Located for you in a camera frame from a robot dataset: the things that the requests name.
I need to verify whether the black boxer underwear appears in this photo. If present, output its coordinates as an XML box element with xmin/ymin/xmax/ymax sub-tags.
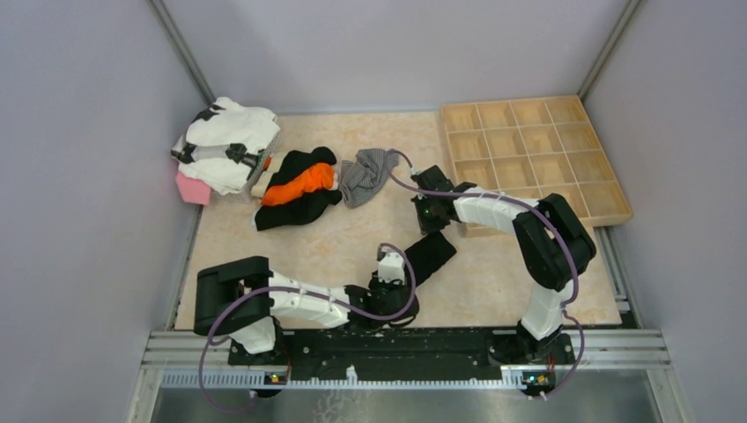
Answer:
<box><xmin>404</xmin><ymin>232</ymin><xmax>457</xmax><ymax>286</ymax></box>

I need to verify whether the grey striped underwear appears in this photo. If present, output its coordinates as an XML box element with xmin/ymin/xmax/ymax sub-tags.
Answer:
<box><xmin>339</xmin><ymin>148</ymin><xmax>399</xmax><ymax>209</ymax></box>

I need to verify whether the wooden compartment tray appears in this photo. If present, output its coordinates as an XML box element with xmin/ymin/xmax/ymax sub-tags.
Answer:
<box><xmin>440</xmin><ymin>95</ymin><xmax>633</xmax><ymax>227</ymax></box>

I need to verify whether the orange underwear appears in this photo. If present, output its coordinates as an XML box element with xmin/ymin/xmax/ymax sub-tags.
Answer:
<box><xmin>261</xmin><ymin>163</ymin><xmax>338</xmax><ymax>206</ymax></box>

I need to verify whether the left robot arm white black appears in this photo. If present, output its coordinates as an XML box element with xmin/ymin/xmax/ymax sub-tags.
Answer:
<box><xmin>192</xmin><ymin>250</ymin><xmax>418</xmax><ymax>365</ymax></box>

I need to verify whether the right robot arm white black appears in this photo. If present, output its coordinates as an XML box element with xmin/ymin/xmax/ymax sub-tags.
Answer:
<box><xmin>411</xmin><ymin>166</ymin><xmax>596</xmax><ymax>364</ymax></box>

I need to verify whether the white perforated basket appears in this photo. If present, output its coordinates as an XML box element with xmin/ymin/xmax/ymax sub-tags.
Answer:
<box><xmin>213</xmin><ymin>133</ymin><xmax>280</xmax><ymax>204</ymax></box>

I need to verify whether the pink cloth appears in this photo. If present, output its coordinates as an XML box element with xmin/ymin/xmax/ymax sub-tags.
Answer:
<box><xmin>174</xmin><ymin>172</ymin><xmax>212</xmax><ymax>206</ymax></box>

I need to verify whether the white black clothes pile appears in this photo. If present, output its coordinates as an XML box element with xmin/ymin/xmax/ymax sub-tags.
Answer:
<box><xmin>170</xmin><ymin>97</ymin><xmax>280</xmax><ymax>196</ymax></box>

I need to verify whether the black metal base rail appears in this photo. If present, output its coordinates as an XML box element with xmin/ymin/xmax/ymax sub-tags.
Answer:
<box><xmin>139</xmin><ymin>326</ymin><xmax>672</xmax><ymax>401</ymax></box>

